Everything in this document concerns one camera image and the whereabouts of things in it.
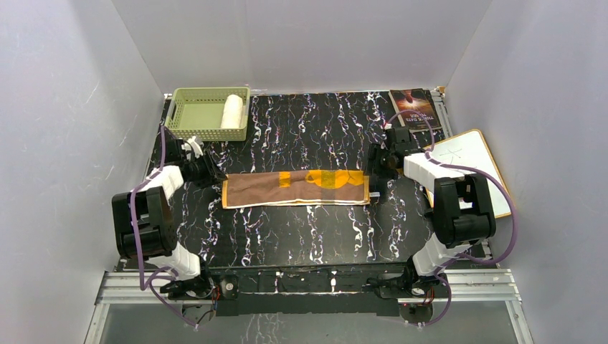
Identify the white towel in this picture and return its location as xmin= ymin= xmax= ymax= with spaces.
xmin=220 ymin=94 xmax=244 ymax=129

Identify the orange patterned towel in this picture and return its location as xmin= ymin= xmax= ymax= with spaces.
xmin=222 ymin=170 xmax=371 ymax=209

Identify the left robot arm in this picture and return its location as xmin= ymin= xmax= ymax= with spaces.
xmin=112 ymin=136 xmax=227 ymax=298

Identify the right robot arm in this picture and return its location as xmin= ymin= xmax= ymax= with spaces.
xmin=364 ymin=128 xmax=496 ymax=297

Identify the light green plastic basket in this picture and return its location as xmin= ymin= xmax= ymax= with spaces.
xmin=164 ymin=86 xmax=250 ymax=142

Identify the dark book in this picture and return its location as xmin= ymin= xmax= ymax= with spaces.
xmin=389 ymin=88 xmax=442 ymax=133

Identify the wood framed whiteboard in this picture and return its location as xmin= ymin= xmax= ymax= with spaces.
xmin=422 ymin=128 xmax=514 ymax=221

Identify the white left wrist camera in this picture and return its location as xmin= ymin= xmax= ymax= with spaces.
xmin=181 ymin=135 xmax=203 ymax=161

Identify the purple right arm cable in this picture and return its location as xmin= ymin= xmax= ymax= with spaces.
xmin=384 ymin=110 xmax=518 ymax=328

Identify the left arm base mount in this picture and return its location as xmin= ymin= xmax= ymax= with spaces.
xmin=160 ymin=275 xmax=239 ymax=300

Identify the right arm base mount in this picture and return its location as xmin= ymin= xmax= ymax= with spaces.
xmin=366 ymin=272 xmax=440 ymax=303

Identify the aluminium rail frame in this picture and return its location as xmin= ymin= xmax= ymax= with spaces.
xmin=85 ymin=266 xmax=533 ymax=343

